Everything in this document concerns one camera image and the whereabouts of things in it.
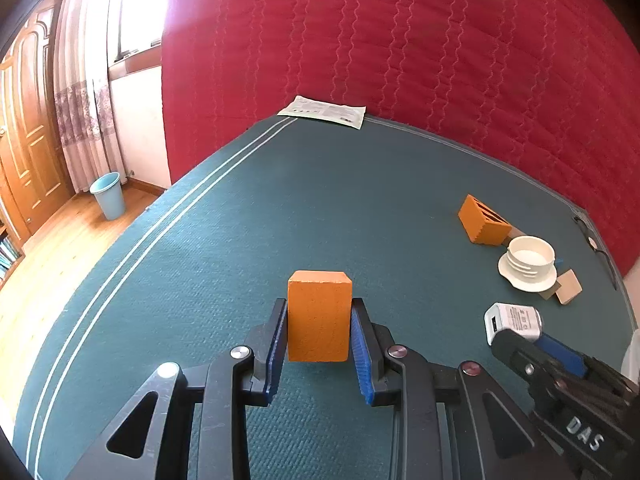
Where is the patterned pink curtain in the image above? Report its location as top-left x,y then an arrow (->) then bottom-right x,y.
52,0 -> 173,196

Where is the white plastic flange cap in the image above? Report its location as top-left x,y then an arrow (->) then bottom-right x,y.
497,235 -> 558,292

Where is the red quilted blanket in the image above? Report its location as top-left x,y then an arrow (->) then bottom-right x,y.
161,0 -> 640,281

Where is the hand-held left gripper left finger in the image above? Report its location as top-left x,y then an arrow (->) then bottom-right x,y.
65,297 -> 291,480

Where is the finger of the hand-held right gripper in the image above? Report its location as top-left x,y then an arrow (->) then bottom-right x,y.
491,329 -> 626,411
537,335 -> 640,397

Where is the light blue waste bin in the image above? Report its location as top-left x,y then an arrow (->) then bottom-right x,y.
90,172 -> 127,221

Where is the wooden panel door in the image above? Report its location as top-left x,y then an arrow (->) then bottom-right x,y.
0,0 -> 76,241

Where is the plain orange rectangular block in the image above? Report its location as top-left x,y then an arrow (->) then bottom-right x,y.
287,270 -> 353,363

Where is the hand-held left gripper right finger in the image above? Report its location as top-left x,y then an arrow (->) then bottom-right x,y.
351,298 -> 581,480

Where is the bright window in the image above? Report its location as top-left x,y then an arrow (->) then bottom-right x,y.
107,0 -> 173,66

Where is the green felt table cover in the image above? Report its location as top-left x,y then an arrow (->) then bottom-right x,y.
12,112 -> 636,480

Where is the bookshelf with books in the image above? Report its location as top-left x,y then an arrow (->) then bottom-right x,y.
0,205 -> 26,291

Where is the brown wooden rectangular block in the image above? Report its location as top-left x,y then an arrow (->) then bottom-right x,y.
539,269 -> 583,306

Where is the white power adapter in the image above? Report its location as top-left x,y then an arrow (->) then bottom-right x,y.
483,302 -> 544,346

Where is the orange black-striped wedge block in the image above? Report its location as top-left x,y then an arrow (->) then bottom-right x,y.
458,194 -> 512,246

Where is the white printed flat packet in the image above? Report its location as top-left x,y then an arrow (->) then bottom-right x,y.
276,95 -> 367,130

